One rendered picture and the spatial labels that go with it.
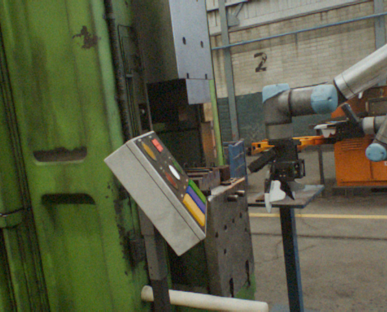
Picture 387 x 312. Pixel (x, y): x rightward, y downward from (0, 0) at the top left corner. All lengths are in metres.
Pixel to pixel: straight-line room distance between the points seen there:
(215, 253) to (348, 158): 3.69
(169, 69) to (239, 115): 8.15
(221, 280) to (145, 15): 1.03
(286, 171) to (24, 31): 1.07
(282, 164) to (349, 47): 8.03
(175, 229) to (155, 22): 0.85
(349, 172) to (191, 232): 4.27
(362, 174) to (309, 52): 4.62
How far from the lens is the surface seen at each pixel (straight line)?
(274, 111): 1.10
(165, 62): 1.47
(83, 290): 1.66
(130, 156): 0.88
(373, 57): 1.17
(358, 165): 5.05
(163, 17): 1.49
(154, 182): 0.88
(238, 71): 9.57
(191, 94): 1.51
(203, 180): 1.54
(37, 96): 1.59
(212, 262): 1.55
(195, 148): 1.88
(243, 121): 9.55
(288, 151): 1.11
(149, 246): 1.09
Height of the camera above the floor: 1.25
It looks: 7 degrees down
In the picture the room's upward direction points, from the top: 7 degrees counter-clockwise
